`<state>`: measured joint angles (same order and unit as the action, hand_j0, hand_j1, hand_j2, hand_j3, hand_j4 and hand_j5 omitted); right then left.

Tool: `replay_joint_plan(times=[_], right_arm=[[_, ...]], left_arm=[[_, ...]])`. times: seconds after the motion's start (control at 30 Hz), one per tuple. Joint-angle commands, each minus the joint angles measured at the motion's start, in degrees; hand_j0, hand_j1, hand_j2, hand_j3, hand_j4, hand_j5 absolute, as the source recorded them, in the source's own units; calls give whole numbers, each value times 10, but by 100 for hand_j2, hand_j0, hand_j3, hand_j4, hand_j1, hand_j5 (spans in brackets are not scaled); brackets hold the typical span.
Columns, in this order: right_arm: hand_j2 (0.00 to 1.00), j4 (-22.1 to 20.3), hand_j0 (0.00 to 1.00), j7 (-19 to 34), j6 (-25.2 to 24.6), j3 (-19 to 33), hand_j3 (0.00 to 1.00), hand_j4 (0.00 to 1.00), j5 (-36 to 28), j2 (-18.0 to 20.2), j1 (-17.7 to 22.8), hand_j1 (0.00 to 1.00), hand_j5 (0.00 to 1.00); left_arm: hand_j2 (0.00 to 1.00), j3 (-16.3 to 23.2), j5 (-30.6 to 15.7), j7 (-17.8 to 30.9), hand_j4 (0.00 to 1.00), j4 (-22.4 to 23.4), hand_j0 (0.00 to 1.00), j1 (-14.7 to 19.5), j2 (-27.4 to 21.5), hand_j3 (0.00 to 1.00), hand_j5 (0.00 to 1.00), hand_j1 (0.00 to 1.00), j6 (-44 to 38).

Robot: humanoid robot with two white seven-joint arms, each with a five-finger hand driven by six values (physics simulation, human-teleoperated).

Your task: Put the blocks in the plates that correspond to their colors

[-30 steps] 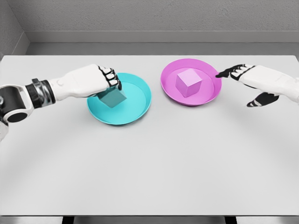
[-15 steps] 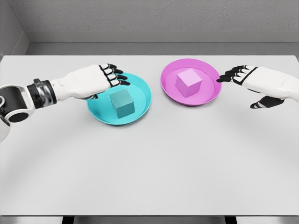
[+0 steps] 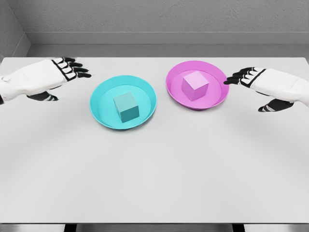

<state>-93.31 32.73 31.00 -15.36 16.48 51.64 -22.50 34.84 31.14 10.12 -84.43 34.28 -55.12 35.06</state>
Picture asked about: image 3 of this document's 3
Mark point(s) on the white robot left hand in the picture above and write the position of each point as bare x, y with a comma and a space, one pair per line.
38, 77

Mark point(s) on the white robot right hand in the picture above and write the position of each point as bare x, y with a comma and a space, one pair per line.
272, 83

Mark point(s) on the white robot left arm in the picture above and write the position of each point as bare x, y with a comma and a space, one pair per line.
5, 89

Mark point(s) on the pink plate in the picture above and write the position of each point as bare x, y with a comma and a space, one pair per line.
196, 85

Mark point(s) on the pink block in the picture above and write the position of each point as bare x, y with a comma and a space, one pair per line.
195, 85

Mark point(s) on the cyan plate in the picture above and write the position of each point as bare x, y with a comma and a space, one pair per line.
123, 102

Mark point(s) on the cyan block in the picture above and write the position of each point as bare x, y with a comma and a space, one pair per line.
126, 106

